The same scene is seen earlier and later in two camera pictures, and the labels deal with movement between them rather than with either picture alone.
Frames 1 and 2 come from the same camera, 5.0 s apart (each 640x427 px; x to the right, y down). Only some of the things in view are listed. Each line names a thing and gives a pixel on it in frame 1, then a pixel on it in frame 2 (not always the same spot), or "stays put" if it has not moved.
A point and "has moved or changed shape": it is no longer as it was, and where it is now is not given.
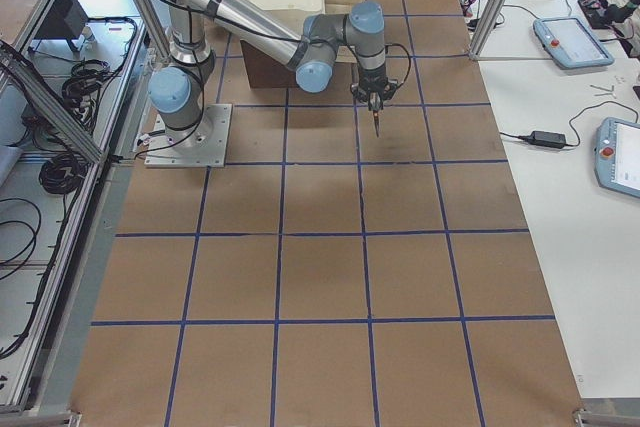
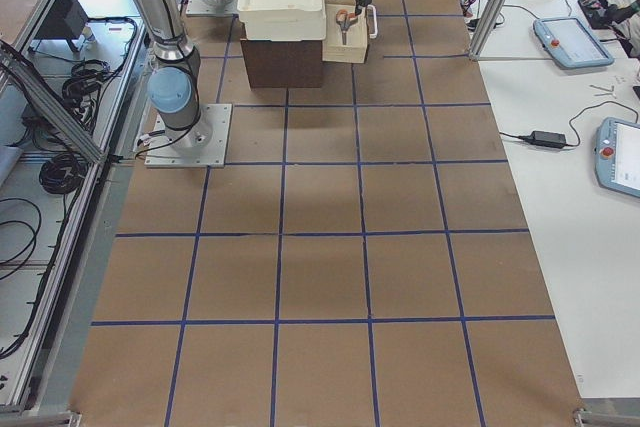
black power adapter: [546, 139] stays put
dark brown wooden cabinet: [265, 71] stays put
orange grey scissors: [376, 121] has moved or changed shape
